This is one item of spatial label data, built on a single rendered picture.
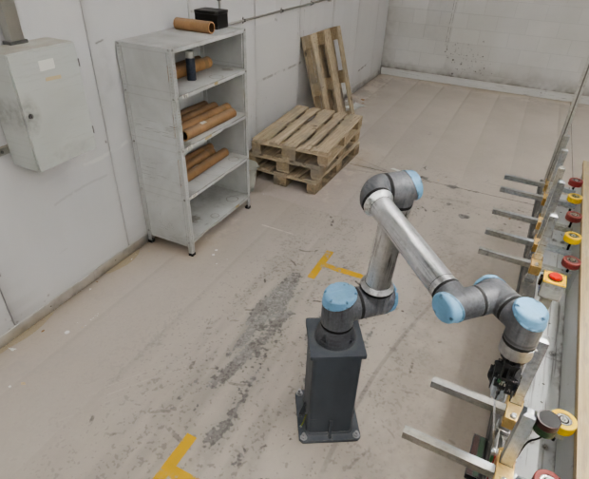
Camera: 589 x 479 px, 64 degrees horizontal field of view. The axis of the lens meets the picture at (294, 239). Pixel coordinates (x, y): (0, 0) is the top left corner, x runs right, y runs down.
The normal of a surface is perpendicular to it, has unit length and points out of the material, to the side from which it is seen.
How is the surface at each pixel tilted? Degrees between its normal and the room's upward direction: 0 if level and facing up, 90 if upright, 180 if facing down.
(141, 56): 90
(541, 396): 0
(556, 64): 90
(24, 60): 90
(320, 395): 90
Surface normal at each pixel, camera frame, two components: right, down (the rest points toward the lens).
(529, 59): -0.43, 0.49
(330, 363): 0.07, 0.55
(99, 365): 0.04, -0.83
